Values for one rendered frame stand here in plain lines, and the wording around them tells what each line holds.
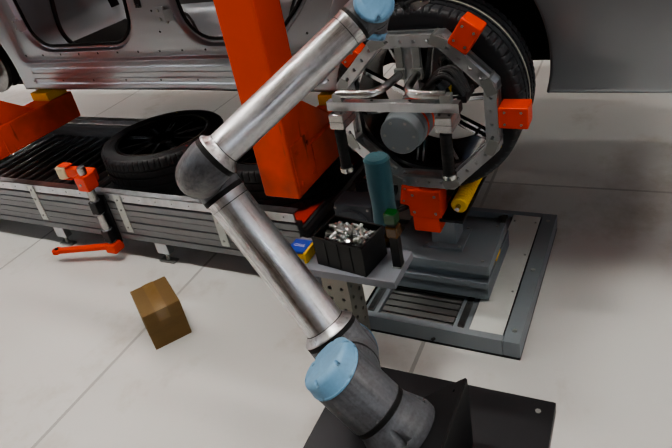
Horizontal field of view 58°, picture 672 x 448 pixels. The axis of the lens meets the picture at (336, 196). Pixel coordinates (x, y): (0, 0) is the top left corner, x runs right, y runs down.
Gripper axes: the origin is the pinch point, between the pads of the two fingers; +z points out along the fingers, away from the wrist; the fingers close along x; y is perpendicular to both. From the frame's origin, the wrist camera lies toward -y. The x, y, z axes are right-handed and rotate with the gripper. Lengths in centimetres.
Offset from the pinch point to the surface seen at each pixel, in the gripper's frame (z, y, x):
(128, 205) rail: 46, -173, -25
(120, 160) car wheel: 49, -176, -2
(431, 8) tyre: 10.2, 2.1, 1.0
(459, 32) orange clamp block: 4.5, 10.1, -10.9
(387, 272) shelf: 11, -30, -76
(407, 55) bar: 8.4, -8.0, -11.2
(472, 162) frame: 26, 0, -47
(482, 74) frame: 11.1, 12.6, -23.4
